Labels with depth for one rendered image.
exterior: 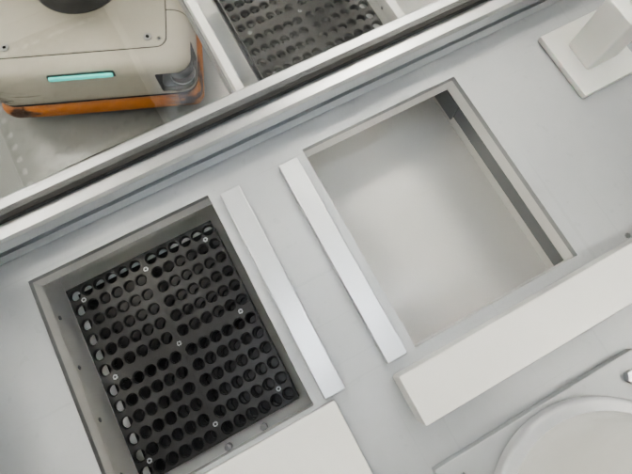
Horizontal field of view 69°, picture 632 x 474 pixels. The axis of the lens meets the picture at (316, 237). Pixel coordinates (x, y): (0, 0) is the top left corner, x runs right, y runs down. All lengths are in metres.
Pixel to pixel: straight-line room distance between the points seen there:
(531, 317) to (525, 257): 0.19
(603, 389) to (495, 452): 0.12
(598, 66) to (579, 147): 0.10
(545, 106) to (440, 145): 0.15
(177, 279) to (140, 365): 0.10
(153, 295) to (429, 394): 0.31
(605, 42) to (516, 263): 0.27
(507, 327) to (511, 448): 0.11
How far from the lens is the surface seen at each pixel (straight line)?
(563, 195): 0.57
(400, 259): 0.61
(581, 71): 0.65
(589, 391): 0.53
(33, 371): 0.54
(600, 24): 0.62
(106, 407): 0.61
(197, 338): 0.53
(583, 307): 0.51
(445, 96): 0.68
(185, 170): 0.51
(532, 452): 0.48
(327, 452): 0.46
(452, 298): 0.62
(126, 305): 0.59
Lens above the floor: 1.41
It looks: 75 degrees down
